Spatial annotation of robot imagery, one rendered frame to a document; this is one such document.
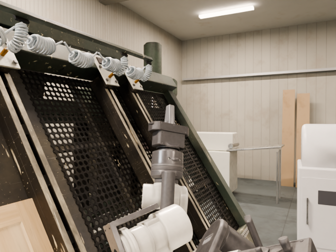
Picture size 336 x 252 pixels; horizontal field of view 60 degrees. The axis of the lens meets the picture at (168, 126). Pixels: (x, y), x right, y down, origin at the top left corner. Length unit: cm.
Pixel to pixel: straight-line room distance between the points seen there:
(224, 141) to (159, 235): 575
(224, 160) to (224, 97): 289
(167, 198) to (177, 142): 16
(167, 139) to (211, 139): 549
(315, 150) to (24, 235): 343
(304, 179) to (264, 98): 478
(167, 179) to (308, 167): 315
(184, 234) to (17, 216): 57
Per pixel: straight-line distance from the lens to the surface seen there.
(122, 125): 143
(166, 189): 74
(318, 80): 826
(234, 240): 66
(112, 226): 46
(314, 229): 395
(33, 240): 95
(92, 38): 132
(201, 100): 876
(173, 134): 81
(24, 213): 96
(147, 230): 47
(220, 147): 622
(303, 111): 789
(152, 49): 585
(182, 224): 49
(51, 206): 94
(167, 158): 77
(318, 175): 380
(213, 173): 211
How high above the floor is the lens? 160
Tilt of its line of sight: 1 degrees down
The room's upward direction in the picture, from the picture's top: straight up
